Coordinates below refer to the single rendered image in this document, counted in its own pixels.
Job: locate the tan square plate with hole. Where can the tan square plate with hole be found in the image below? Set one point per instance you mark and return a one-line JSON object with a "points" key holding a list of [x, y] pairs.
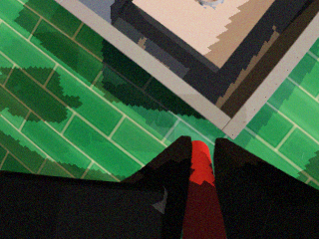
{"points": [[210, 30]]}

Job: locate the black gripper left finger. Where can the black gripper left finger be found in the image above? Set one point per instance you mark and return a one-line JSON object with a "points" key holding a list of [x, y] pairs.
{"points": [[148, 205]]}

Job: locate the red peg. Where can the red peg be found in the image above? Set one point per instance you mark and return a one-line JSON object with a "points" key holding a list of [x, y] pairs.
{"points": [[202, 217]]}

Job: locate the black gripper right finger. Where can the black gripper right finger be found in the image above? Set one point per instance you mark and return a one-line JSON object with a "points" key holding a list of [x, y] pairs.
{"points": [[258, 201]]}

